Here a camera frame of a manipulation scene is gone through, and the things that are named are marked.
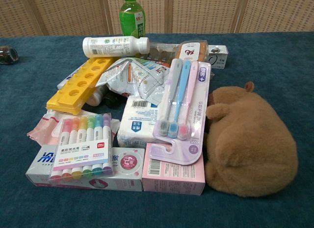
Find brown plush toy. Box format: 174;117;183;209
204;81;299;198

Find white tissue pack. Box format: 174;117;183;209
116;95;164;148

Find toothbrush three-pack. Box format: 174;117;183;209
149;58;211;165

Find silver foil snack bag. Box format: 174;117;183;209
95;57;171;107

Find clear dark snack packet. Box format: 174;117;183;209
139;41;183;68

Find packaged bread buns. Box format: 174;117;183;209
177;40;209;63

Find pink cardboard box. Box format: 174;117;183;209
141;142;206;196

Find white toothpaste box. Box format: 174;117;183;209
25;144;145;192

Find white milk bottle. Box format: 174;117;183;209
82;36;151;58

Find yellow plastic tray with holes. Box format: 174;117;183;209
46;57;119;115

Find highlighter marker set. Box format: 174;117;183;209
48;112;114;182

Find small white grey box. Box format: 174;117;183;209
207;45;229;69

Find green drink bottle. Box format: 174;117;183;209
119;0;146;39

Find blue white toothpaste tube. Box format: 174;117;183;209
57;65;85;90

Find pink white plastic bag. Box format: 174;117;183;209
26;109;121;147

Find woven folding screen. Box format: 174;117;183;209
0;0;314;37

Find dark glass object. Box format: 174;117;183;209
0;46;19;65

